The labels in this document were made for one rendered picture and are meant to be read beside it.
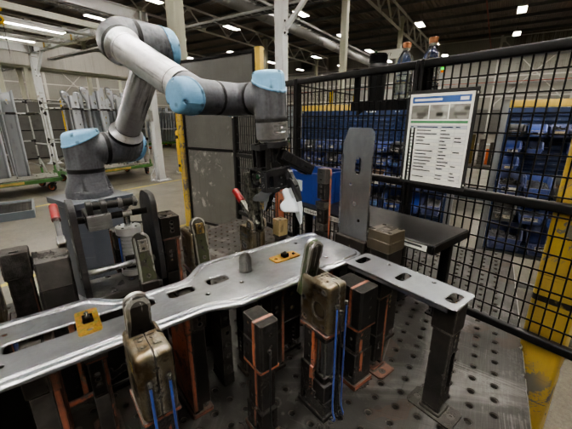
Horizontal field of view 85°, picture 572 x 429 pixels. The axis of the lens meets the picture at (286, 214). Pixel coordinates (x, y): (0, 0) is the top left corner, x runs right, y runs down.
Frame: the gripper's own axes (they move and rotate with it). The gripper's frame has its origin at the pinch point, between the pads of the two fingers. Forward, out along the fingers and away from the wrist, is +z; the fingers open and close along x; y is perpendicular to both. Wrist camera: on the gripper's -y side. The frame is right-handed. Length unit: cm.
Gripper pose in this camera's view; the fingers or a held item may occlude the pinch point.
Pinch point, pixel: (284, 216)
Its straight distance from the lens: 82.8
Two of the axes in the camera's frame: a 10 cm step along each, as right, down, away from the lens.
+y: -7.8, 2.4, -5.7
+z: 0.5, 9.4, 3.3
